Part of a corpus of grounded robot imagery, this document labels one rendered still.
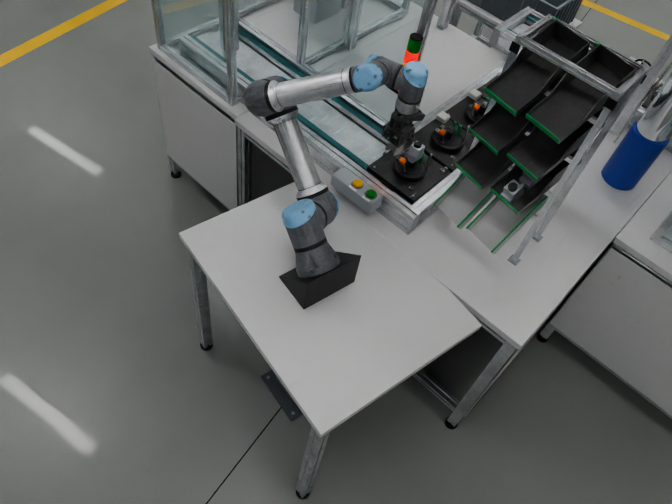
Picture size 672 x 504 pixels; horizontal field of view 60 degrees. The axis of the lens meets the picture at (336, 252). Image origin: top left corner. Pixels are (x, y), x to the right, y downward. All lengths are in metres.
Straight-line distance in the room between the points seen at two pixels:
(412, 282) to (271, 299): 0.52
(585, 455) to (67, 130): 3.36
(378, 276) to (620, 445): 1.59
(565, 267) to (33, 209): 2.70
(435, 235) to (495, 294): 0.32
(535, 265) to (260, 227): 1.06
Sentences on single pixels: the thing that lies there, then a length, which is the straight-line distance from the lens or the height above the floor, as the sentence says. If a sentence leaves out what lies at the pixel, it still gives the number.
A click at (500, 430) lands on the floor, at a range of 2.97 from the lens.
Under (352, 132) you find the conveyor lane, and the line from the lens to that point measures 2.55.
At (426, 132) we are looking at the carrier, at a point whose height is 0.97.
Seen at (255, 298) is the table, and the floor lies 0.86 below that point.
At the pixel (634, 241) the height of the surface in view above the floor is 0.86.
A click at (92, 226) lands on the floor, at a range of 3.42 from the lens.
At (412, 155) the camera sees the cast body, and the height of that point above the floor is 1.07.
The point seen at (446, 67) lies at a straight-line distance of 3.14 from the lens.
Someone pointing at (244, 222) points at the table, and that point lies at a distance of 2.24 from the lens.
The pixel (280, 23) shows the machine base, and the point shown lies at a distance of 3.24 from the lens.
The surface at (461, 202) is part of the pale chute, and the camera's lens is 2.21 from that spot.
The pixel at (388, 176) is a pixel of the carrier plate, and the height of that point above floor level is 0.97.
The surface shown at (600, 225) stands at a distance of 2.66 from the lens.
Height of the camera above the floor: 2.59
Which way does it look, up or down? 53 degrees down
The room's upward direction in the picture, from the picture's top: 12 degrees clockwise
